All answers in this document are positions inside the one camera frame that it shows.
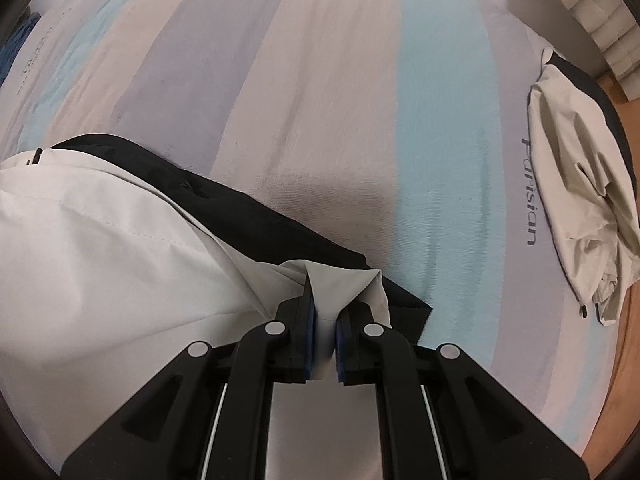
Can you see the white ribbed cushion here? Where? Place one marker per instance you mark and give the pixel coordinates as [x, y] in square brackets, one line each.
[607, 20]

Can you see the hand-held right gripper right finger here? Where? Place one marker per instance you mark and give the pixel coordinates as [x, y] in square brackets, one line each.
[342, 345]

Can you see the crumpled white and black jacket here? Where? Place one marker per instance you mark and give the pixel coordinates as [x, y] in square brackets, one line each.
[575, 170]

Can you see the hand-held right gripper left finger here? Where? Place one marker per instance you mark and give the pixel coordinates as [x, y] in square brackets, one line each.
[305, 340]

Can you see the blue cloth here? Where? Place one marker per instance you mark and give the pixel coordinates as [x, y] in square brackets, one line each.
[17, 40]

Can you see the pastel striped bed sheet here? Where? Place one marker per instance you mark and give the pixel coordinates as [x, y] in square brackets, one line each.
[325, 110]

